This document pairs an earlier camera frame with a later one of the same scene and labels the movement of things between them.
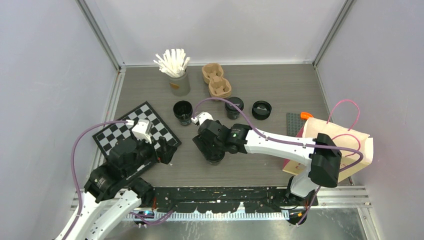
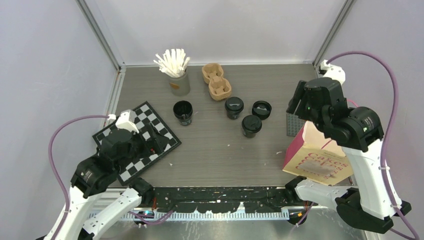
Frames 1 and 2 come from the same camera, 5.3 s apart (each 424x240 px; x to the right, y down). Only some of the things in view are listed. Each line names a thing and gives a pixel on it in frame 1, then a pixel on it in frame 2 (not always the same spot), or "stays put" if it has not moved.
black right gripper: x=202 y=142 to x=298 y=93
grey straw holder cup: x=180 y=86 stays put
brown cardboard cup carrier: x=219 y=87 stays put
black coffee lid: x=214 y=158 to x=251 y=123
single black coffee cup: x=233 y=115 stays put
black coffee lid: x=237 y=101 stays put
